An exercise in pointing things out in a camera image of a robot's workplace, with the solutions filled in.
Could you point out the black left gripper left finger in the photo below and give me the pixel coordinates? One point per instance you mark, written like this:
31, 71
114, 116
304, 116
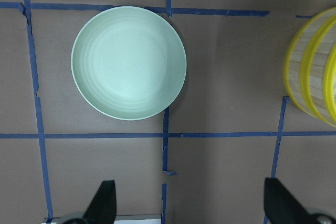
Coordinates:
103, 207

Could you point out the light green bowl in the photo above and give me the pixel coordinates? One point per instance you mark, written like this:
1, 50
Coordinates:
128, 63

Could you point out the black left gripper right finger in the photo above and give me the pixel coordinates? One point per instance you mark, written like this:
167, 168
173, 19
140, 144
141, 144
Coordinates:
280, 206

